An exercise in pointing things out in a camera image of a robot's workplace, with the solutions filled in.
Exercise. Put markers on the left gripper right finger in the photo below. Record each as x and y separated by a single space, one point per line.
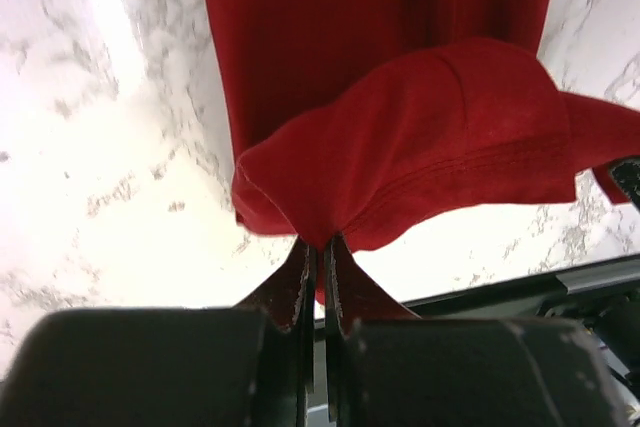
388 366

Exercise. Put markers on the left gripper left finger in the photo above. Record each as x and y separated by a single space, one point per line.
247 365

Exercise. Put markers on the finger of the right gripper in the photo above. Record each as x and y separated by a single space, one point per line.
625 174

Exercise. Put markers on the dark red t shirt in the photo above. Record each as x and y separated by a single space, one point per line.
367 117

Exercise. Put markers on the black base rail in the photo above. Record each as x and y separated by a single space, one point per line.
602 296

